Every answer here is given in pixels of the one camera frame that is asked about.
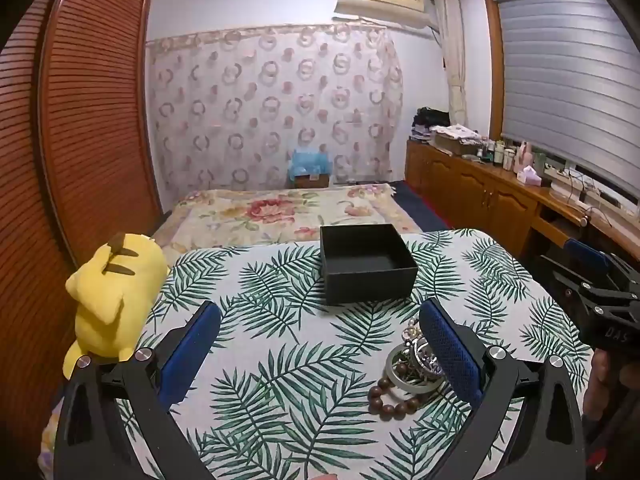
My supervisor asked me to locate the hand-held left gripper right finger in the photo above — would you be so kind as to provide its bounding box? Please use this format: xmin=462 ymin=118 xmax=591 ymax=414
xmin=419 ymin=298 xmax=587 ymax=480

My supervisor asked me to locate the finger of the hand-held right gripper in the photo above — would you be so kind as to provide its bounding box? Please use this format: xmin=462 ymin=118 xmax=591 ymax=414
xmin=539 ymin=254 xmax=606 ymax=311
xmin=564 ymin=238 xmax=640 ymax=293

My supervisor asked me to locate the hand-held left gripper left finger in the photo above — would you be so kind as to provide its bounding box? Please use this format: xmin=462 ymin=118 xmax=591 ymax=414
xmin=54 ymin=301 xmax=223 ymax=480

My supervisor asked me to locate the black square box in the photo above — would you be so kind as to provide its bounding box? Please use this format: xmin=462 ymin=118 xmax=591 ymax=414
xmin=320 ymin=223 xmax=419 ymax=306

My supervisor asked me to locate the person's right hand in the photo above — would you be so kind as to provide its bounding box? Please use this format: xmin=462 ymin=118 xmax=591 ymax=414
xmin=585 ymin=350 xmax=610 ymax=422

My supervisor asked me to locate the pale green jade bangle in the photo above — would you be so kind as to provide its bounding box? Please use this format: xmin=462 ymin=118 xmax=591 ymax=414
xmin=384 ymin=344 xmax=447 ymax=395

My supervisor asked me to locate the yellow plush toy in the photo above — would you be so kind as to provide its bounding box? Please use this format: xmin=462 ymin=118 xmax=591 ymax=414
xmin=62 ymin=232 xmax=170 ymax=381

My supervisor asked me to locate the leaf print tablecloth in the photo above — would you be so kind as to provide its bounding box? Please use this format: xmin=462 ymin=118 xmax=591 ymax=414
xmin=115 ymin=228 xmax=593 ymax=480

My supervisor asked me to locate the long wooden cabinet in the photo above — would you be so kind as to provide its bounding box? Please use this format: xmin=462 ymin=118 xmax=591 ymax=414
xmin=405 ymin=139 xmax=640 ymax=281

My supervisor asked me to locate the group of small bottles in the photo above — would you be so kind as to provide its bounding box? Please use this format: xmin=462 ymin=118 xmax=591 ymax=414
xmin=477 ymin=137 xmax=518 ymax=168

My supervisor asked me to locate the navy bed sheet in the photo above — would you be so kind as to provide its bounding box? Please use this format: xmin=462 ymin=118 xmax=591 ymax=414
xmin=390 ymin=180 xmax=452 ymax=234

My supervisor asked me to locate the floral blanket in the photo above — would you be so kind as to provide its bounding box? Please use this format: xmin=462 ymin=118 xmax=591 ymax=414
xmin=150 ymin=183 xmax=423 ymax=266

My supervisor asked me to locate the cardboard box with floral cloth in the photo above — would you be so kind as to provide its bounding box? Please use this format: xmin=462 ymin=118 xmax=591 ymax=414
xmin=430 ymin=125 xmax=483 ymax=157

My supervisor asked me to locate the grey window blind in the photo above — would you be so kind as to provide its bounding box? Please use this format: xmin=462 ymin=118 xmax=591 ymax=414
xmin=495 ymin=0 xmax=640 ymax=186

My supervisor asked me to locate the pile of dark clothes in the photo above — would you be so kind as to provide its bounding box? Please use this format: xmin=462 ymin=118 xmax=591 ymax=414
xmin=411 ymin=106 xmax=453 ymax=142

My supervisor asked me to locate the small wooden box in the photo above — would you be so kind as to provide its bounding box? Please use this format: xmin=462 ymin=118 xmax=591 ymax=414
xmin=295 ymin=172 xmax=331 ymax=190

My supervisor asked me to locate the blue plush toy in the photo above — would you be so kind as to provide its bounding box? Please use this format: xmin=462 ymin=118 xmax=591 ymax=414
xmin=290 ymin=147 xmax=334 ymax=177

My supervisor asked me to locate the cream window curtain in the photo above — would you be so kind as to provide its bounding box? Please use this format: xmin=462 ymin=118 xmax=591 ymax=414
xmin=431 ymin=0 xmax=468 ymax=126

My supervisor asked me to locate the wooden louvred wardrobe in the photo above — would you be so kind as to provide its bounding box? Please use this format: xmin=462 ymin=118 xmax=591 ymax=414
xmin=0 ymin=0 xmax=163 ymax=480

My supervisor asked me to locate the silver crystal bracelet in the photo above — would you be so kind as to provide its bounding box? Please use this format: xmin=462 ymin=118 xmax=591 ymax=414
xmin=407 ymin=337 xmax=446 ymax=378

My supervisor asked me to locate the tangle of cables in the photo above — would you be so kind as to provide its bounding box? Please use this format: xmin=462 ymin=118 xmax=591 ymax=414
xmin=550 ymin=169 xmax=618 ymax=223

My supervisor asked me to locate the brown wooden bead bracelet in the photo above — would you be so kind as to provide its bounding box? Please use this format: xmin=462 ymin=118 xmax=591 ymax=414
xmin=368 ymin=376 xmax=432 ymax=421

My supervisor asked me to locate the wooden window frame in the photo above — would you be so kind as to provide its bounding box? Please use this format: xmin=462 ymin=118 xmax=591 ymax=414
xmin=482 ymin=0 xmax=640 ymax=191

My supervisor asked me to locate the ring pattern sheer curtain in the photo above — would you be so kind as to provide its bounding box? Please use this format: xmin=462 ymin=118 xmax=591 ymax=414
xmin=146 ymin=25 xmax=405 ymax=201

